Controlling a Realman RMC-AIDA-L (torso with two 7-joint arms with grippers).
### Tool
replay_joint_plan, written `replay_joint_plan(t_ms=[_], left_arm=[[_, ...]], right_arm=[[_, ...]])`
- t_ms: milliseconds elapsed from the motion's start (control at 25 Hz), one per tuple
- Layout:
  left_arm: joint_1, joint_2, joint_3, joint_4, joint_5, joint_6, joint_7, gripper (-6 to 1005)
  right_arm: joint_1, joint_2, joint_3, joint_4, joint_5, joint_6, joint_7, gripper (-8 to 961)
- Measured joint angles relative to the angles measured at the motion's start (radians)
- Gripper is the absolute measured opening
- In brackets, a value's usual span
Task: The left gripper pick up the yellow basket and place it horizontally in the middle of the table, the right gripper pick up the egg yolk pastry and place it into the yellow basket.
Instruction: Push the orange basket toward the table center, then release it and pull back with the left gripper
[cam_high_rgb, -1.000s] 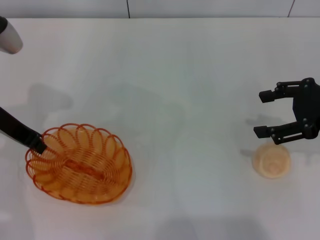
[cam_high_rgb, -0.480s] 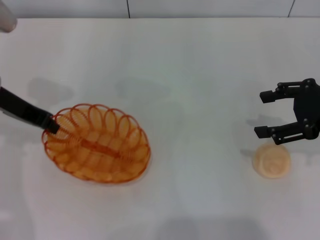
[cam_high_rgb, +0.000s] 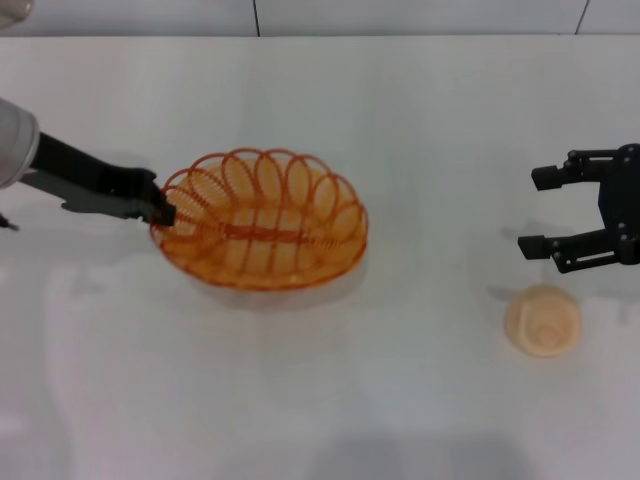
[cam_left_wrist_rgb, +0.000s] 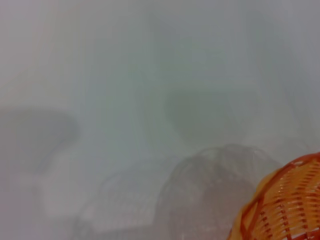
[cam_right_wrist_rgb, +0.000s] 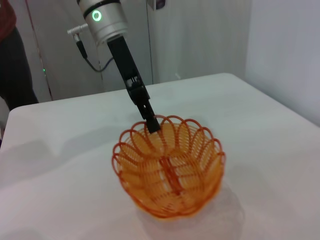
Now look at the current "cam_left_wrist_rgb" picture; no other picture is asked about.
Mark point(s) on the orange woven plastic basket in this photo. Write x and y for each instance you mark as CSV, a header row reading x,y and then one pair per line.
x,y
287,200

